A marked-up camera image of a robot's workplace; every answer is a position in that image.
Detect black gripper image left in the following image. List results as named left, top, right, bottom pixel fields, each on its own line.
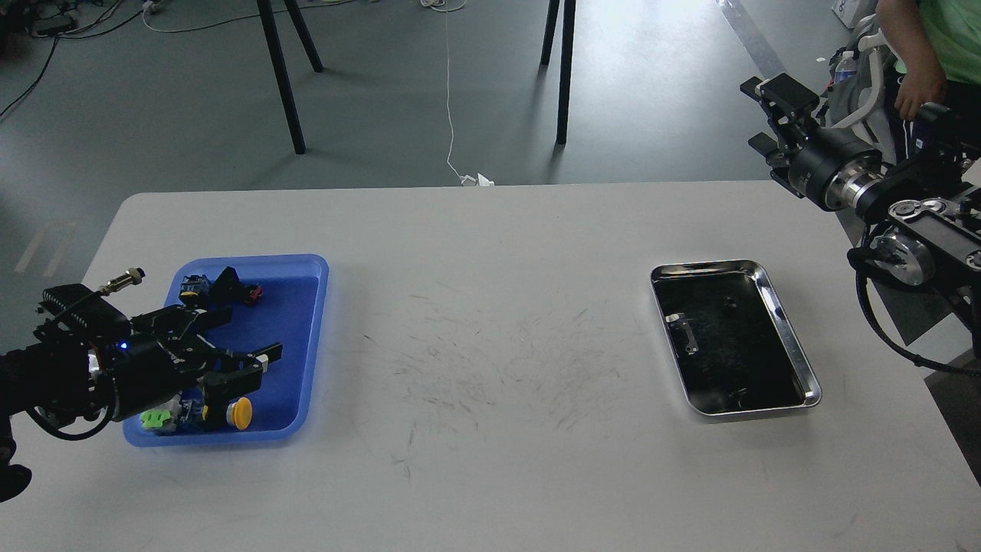
left=100, top=304, right=284, bottom=422

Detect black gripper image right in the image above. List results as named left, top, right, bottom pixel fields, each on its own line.
left=740, top=73, right=882, bottom=211

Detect blue plastic tray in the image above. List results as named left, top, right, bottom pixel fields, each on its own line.
left=123, top=254, right=329, bottom=447

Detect silver metal tray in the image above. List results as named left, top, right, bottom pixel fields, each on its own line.
left=649, top=259, right=823, bottom=420

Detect person's hand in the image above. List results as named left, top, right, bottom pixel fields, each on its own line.
left=894, top=67, right=947, bottom=121

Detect yellow mushroom push button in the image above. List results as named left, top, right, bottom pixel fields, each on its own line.
left=200, top=397, right=253, bottom=431

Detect white office chair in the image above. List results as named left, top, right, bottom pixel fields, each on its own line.
left=816, top=15, right=904, bottom=165

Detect plastic water bottle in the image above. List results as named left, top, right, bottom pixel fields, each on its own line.
left=832, top=49, right=858, bottom=84

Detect person in green shirt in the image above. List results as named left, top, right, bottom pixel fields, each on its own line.
left=875, top=1, right=980, bottom=160

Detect black stand leg right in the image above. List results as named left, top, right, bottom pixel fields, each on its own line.
left=540, top=0, right=577, bottom=146

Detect black stand leg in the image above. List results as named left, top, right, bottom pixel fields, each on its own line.
left=256, top=1, right=323, bottom=155
left=540, top=0, right=577, bottom=146

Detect black stand leg left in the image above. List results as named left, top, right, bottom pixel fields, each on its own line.
left=256, top=1, right=323, bottom=155

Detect black red switch part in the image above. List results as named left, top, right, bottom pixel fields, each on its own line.
left=210, top=266, right=263, bottom=307

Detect green terminal switch block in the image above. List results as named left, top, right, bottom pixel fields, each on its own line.
left=138, top=394, right=183, bottom=435

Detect white cable on floor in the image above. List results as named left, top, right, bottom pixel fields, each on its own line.
left=420, top=0, right=495, bottom=187

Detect black floor cables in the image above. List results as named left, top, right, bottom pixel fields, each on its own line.
left=0, top=0, right=154, bottom=120

